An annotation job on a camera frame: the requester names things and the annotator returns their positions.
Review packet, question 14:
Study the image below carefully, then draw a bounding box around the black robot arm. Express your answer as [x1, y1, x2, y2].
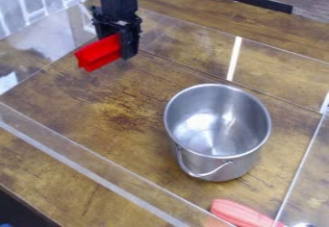
[91, 0, 143, 60]

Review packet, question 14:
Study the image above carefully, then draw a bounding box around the orange handled tool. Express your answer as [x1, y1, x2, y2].
[211, 199, 286, 227]

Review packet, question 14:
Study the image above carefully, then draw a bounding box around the clear acrylic right barrier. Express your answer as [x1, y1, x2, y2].
[275, 92, 329, 227]

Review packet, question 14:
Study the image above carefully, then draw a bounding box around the black wall strip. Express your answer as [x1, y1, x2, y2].
[231, 0, 292, 13]

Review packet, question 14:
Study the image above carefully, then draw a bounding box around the clear acrylic front barrier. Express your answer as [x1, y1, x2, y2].
[0, 102, 235, 227]

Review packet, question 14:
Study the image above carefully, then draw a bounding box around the silver metal pot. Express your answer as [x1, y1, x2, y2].
[163, 84, 271, 182]

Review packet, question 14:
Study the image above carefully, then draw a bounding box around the clear acrylic barrier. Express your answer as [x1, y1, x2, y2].
[0, 102, 235, 227]
[275, 92, 329, 227]

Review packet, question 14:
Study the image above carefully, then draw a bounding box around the red plastic block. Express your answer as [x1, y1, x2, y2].
[74, 34, 120, 71]

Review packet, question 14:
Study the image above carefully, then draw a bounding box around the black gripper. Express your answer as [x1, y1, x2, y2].
[91, 6, 143, 60]

